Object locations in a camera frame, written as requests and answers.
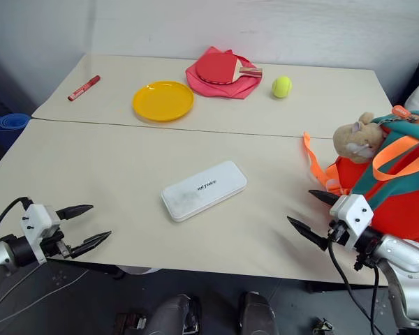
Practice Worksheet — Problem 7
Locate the dark rounded foot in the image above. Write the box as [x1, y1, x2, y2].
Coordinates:
[237, 291, 279, 335]
[145, 293, 200, 335]

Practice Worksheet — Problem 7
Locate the orange and teal backpack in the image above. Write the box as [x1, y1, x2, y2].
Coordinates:
[302, 105, 419, 249]

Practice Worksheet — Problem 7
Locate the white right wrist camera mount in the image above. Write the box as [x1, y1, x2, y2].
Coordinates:
[329, 194, 375, 251]

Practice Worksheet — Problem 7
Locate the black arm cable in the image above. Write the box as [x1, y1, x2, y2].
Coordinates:
[327, 240, 387, 335]
[0, 197, 34, 245]

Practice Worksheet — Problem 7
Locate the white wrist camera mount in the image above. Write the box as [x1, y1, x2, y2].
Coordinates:
[329, 194, 375, 251]
[20, 204, 61, 263]

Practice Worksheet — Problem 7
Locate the dark rounded left foot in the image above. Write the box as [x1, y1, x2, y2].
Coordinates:
[145, 293, 200, 335]

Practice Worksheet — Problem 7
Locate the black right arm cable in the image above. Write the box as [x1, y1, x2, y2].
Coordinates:
[327, 240, 387, 335]

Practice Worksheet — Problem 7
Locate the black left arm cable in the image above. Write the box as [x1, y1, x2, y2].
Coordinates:
[0, 197, 34, 245]

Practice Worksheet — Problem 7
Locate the red table tennis paddle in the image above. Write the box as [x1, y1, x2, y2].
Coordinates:
[195, 52, 264, 86]

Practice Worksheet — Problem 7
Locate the yellow-green tennis ball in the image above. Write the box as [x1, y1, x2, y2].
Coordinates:
[272, 75, 293, 100]

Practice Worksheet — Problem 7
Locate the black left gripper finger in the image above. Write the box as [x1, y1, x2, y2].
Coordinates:
[68, 230, 112, 259]
[54, 204, 94, 221]

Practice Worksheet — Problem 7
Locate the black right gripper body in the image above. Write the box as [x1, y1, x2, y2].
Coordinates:
[326, 218, 351, 247]

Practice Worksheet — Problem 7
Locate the yellow plastic plate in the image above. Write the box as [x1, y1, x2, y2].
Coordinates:
[132, 80, 195, 123]

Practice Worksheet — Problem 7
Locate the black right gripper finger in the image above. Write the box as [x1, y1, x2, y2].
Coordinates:
[308, 189, 339, 209]
[286, 216, 331, 252]

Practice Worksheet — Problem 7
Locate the pink cloth bag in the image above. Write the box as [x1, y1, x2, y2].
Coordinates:
[185, 45, 263, 101]

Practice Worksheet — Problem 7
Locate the tan plush toy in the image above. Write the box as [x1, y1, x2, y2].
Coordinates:
[332, 112, 387, 165]

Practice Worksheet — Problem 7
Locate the dark rounded right foot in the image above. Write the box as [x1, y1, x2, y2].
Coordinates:
[237, 291, 279, 335]

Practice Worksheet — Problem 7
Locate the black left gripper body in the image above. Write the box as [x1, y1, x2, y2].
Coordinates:
[41, 230, 73, 260]

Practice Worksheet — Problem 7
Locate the red marker pen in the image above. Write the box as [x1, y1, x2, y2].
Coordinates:
[67, 75, 102, 103]

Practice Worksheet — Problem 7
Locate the white rectangular case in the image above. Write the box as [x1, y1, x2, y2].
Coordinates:
[160, 160, 249, 223]

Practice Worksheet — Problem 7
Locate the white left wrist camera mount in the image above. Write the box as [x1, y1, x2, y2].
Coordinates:
[20, 204, 61, 263]

